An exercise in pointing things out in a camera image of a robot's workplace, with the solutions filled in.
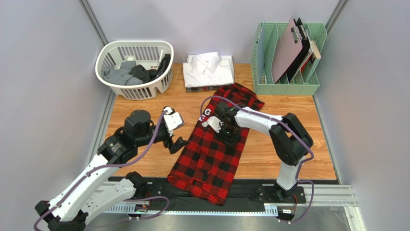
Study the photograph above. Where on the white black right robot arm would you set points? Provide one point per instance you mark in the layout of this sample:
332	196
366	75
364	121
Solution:
289	137

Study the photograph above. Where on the green file organizer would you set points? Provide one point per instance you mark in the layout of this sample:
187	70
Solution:
262	57

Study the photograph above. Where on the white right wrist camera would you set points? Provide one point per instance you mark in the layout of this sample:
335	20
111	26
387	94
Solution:
215	123

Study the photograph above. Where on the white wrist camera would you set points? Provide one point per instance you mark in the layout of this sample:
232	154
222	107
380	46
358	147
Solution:
173	120
215	123

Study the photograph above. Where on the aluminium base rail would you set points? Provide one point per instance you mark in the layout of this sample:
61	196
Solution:
306	195

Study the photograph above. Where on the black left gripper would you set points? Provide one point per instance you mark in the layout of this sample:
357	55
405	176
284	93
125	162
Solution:
173	147

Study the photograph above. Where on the white laundry basket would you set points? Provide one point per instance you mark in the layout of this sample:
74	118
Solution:
147	53

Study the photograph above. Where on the red book in organizer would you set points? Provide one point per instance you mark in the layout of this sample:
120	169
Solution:
308	64

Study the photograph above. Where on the black shirt in basket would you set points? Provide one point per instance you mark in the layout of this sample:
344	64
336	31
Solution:
145	76

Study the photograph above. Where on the folded tartan shirt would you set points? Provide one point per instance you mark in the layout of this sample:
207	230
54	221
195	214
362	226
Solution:
200	89

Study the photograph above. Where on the pink clipboard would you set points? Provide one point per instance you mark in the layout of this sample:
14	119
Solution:
282	55

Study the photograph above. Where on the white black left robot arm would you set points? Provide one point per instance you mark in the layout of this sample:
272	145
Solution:
80	203

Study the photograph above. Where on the folded white shirt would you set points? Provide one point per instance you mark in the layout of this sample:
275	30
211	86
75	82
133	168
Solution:
208	69

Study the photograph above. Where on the red black plaid shirt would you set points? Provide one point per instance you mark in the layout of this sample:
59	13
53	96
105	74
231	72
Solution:
206	167

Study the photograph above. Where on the black clipboard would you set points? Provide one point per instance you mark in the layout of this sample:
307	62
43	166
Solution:
301	47

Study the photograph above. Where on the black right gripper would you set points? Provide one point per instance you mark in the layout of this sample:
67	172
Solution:
229	135

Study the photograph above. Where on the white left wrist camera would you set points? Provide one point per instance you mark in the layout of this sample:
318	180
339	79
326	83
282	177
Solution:
173	120

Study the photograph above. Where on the grey shirt in basket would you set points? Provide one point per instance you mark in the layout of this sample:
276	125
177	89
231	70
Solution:
121	76

